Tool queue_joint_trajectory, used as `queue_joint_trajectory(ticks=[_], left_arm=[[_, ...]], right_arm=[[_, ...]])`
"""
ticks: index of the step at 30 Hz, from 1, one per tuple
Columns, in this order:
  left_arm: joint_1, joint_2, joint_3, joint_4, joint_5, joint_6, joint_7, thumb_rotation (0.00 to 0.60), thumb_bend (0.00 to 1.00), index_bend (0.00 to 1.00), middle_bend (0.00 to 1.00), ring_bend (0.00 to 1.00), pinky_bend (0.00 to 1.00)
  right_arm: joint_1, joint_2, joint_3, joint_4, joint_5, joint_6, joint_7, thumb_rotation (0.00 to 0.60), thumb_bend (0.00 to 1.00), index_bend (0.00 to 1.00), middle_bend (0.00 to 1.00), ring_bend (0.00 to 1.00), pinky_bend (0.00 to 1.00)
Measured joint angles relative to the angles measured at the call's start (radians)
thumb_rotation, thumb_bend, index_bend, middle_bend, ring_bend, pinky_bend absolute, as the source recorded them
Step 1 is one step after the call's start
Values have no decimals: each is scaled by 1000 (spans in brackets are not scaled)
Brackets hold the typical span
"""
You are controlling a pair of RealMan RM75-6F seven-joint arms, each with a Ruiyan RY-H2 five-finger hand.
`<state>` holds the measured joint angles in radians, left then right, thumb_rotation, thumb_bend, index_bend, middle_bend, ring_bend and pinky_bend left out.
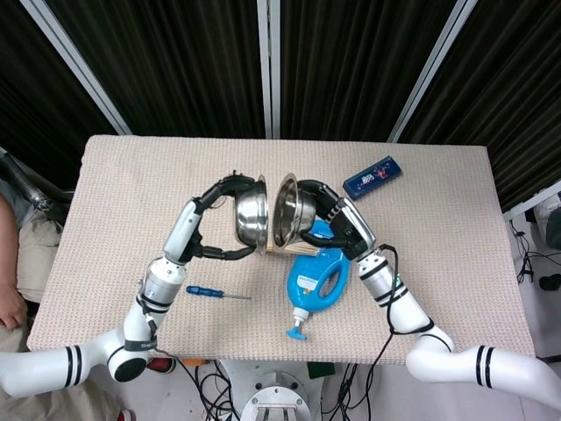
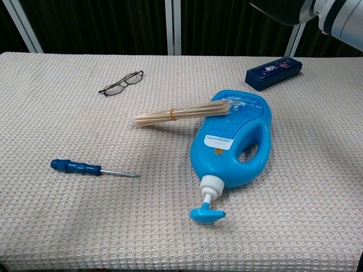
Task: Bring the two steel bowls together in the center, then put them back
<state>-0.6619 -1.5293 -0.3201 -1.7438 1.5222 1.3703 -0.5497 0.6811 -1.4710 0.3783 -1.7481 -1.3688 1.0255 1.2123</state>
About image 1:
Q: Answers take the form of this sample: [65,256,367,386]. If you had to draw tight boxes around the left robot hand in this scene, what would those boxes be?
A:
[162,169,258,266]

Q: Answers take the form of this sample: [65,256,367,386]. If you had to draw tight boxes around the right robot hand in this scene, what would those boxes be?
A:
[297,178,378,263]

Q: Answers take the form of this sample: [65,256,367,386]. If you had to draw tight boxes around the metal bowl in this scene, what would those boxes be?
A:
[234,174,269,258]
[272,173,317,251]

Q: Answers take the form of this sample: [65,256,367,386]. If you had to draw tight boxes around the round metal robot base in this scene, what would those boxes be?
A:
[239,371,315,421]

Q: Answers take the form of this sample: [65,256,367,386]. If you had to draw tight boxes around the dark blue printed box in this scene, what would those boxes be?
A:
[342,155,404,203]

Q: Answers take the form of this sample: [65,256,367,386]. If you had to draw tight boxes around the bundle of wooden sticks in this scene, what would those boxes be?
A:
[267,240,319,257]

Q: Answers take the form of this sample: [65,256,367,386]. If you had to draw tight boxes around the blue detergent bottle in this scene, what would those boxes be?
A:
[285,219,352,341]

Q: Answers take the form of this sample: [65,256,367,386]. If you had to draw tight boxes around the beige woven tablecloth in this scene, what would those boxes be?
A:
[26,133,536,366]

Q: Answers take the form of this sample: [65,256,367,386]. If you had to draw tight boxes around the green box under table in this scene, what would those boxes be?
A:
[306,361,337,381]

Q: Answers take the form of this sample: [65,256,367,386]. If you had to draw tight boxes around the red and white shoe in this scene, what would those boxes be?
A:
[146,357,178,375]

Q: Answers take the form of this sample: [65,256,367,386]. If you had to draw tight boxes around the blue handled screwdriver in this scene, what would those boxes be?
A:
[185,285,252,301]

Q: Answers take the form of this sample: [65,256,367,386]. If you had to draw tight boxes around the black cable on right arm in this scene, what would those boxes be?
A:
[350,244,435,421]

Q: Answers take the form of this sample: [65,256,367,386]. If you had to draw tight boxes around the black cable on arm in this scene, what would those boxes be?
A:
[350,244,435,421]
[139,293,211,421]

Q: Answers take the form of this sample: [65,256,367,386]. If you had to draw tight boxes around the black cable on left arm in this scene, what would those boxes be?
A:
[139,293,211,421]

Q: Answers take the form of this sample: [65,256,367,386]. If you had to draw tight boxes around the black floor cables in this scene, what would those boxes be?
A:
[195,360,374,421]

